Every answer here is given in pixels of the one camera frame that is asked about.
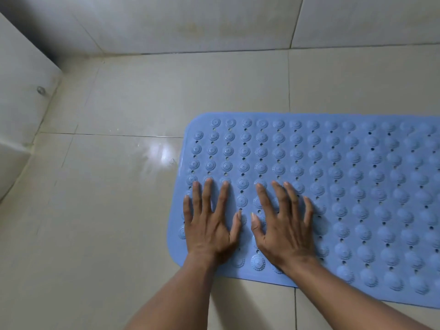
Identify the person's left hand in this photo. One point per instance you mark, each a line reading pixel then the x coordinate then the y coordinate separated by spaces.
pixel 209 233

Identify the person's right hand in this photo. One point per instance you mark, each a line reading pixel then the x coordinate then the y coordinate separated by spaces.
pixel 287 237

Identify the blue bath mat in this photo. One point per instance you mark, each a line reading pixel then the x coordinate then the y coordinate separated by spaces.
pixel 361 185

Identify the person's left forearm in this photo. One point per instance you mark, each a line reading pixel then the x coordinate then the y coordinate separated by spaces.
pixel 178 299

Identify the person's right forearm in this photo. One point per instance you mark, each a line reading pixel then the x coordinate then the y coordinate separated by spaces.
pixel 343 302

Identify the small metal toilet bolt cap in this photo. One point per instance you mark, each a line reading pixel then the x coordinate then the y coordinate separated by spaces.
pixel 41 90

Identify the white ceramic toilet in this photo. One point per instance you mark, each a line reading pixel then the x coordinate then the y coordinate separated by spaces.
pixel 20 109

